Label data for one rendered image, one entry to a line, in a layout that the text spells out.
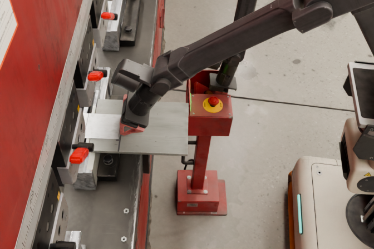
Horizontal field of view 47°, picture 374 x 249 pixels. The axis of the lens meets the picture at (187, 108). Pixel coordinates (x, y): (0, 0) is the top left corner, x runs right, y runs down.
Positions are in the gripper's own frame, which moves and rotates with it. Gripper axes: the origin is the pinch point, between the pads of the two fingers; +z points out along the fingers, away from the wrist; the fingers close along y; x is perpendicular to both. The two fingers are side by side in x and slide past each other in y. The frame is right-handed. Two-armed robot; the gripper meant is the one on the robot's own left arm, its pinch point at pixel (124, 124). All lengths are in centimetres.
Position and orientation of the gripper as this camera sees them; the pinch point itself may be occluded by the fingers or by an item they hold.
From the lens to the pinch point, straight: 119.6
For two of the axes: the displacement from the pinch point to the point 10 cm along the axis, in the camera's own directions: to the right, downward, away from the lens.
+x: 8.7, 3.3, 3.7
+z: -5.0, 5.4, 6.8
